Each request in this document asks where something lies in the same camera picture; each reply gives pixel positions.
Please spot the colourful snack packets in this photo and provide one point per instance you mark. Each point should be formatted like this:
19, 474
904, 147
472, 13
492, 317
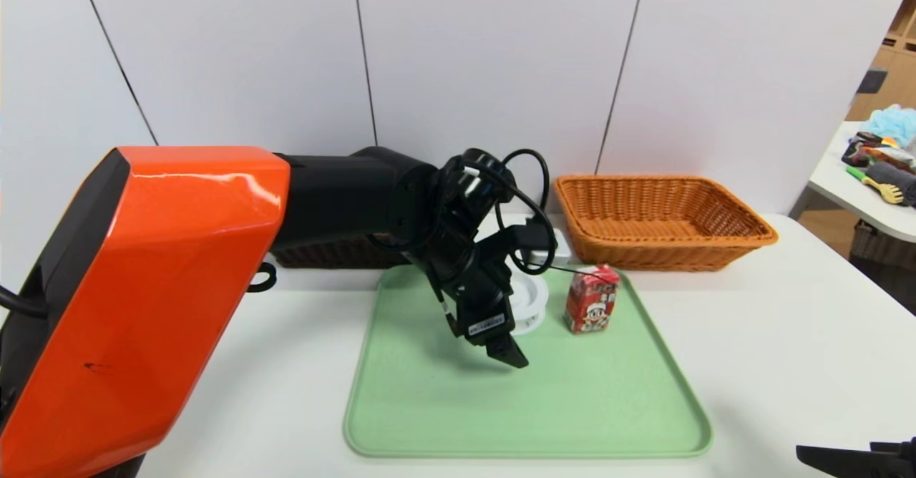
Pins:
869, 150

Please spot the wooden shelf cabinet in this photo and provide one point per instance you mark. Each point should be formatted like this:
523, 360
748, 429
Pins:
898, 70

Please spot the light green plastic tray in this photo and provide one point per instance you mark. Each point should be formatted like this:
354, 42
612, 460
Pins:
572, 421

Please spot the dark grey square object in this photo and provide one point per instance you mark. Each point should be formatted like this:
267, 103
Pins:
869, 83

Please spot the white round plastic container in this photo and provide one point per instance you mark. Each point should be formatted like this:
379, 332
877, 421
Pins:
533, 306

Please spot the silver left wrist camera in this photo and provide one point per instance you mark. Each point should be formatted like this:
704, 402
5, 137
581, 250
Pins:
559, 247

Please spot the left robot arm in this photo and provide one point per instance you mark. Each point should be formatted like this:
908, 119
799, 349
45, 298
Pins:
179, 285

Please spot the dark wicker storage basket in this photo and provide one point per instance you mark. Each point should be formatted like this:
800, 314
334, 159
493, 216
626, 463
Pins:
880, 249

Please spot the light blue cloth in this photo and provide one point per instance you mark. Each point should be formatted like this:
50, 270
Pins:
891, 124

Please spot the red milk carton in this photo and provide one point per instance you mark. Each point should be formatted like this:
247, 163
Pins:
590, 310

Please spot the white side table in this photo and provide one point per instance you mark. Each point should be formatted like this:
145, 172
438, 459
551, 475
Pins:
844, 192

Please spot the dark brown wicker basket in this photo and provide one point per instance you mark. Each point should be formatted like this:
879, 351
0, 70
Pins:
336, 255

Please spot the orange wicker basket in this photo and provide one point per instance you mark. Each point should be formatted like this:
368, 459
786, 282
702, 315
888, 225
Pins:
658, 252

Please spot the dark grey cloth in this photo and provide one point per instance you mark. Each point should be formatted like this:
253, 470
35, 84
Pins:
894, 176

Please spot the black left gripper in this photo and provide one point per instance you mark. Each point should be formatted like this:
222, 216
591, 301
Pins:
487, 325

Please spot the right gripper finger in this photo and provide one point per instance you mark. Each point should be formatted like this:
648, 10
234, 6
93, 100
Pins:
894, 446
873, 465

